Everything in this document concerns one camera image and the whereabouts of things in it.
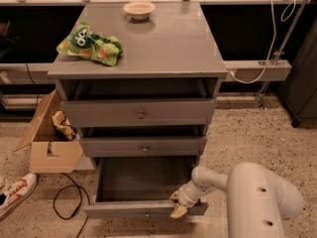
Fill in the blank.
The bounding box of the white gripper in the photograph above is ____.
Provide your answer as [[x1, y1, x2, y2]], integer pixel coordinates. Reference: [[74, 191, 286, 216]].
[[169, 179, 212, 219]]

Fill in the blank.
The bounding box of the grey bottom drawer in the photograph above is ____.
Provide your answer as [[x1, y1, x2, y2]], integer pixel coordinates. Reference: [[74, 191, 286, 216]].
[[84, 156, 196, 218]]

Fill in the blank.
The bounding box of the grey drawer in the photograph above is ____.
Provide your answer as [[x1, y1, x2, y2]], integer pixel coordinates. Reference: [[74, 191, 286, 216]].
[[61, 99, 215, 128], [84, 156, 196, 218], [79, 137, 207, 157]]

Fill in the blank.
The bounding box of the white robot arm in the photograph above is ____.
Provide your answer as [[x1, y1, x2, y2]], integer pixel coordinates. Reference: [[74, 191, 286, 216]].
[[170, 162, 304, 238]]

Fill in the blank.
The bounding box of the grey middle drawer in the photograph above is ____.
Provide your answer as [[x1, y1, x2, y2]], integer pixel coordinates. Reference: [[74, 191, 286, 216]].
[[79, 137, 207, 157]]

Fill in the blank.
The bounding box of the grey top drawer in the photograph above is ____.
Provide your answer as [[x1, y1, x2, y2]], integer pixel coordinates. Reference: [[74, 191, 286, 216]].
[[61, 99, 215, 128]]

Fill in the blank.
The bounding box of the grey drawer cabinet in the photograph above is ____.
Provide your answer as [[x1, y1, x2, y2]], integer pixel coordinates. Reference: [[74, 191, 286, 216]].
[[47, 1, 228, 171]]

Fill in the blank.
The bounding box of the open cardboard box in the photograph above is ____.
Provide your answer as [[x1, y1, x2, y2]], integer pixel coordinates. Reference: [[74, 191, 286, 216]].
[[17, 90, 83, 174]]

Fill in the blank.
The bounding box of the crumpled paper in box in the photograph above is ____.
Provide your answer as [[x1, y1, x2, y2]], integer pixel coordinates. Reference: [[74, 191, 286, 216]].
[[52, 111, 75, 141]]

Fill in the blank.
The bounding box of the dark grey side cabinet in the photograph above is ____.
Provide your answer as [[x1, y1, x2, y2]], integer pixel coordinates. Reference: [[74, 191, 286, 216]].
[[280, 19, 317, 127]]

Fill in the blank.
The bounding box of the white red sneaker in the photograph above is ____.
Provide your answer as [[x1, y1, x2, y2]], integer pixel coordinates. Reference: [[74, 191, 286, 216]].
[[0, 173, 38, 220]]

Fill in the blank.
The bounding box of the green chip bag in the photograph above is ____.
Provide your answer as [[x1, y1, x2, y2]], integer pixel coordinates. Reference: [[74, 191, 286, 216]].
[[56, 22, 123, 66]]

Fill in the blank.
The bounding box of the metal stand pole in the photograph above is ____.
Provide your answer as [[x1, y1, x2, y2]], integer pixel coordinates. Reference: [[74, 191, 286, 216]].
[[255, 0, 317, 110]]

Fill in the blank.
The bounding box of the black floor cable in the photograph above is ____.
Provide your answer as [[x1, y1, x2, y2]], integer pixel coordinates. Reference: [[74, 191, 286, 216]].
[[53, 173, 91, 238]]

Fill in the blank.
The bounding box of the grey wall rail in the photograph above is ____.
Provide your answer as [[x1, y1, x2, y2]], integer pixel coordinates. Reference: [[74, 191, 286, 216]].
[[0, 59, 291, 85]]

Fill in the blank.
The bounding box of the white hanging cable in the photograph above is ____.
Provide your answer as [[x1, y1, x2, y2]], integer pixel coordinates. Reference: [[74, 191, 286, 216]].
[[227, 0, 297, 85]]

